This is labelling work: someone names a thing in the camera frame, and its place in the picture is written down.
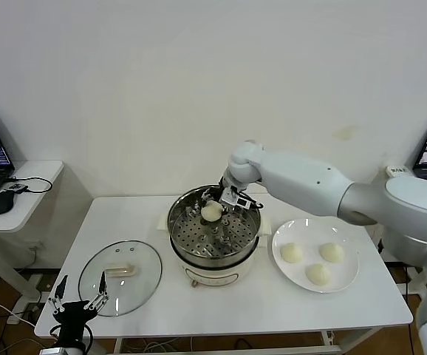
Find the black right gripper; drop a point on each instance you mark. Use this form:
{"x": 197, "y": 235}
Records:
{"x": 226, "y": 186}

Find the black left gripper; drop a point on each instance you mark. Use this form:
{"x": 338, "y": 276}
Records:
{"x": 74, "y": 314}

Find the white steamed baozi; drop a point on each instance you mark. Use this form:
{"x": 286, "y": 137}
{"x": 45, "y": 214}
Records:
{"x": 332, "y": 252}
{"x": 317, "y": 274}
{"x": 291, "y": 254}
{"x": 211, "y": 212}

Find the round glass lid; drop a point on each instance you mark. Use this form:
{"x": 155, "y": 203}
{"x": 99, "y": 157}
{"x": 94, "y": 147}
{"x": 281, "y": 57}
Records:
{"x": 132, "y": 266}

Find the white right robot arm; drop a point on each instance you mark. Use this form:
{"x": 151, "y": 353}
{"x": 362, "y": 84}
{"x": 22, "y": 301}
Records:
{"x": 309, "y": 185}

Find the stainless steel steamer basket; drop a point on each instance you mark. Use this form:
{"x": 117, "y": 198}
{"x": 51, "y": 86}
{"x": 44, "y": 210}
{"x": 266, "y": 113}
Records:
{"x": 215, "y": 236}

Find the white floor power strip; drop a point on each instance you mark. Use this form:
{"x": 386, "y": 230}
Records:
{"x": 27, "y": 316}

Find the cream electric cooker pot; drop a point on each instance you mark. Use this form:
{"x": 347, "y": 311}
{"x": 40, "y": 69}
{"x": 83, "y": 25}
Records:
{"x": 213, "y": 275}

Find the white side desk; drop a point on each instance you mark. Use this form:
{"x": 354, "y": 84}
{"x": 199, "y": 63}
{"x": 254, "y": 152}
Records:
{"x": 32, "y": 207}
{"x": 394, "y": 177}

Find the black computer mouse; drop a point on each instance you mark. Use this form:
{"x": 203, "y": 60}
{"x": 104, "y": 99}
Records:
{"x": 2, "y": 203}

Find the white round plate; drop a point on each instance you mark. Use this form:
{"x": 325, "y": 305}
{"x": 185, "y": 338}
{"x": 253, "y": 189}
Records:
{"x": 346, "y": 275}

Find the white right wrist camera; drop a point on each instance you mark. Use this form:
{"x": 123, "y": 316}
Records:
{"x": 237, "y": 201}

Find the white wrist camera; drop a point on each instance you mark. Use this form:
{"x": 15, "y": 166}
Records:
{"x": 237, "y": 201}
{"x": 55, "y": 351}

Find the white wall socket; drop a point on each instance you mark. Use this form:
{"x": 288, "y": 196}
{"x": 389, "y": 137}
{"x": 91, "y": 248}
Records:
{"x": 35, "y": 246}

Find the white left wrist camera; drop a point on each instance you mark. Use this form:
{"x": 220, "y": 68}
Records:
{"x": 55, "y": 351}

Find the white table frame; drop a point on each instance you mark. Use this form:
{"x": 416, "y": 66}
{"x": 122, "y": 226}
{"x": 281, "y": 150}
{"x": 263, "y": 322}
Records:
{"x": 217, "y": 352}

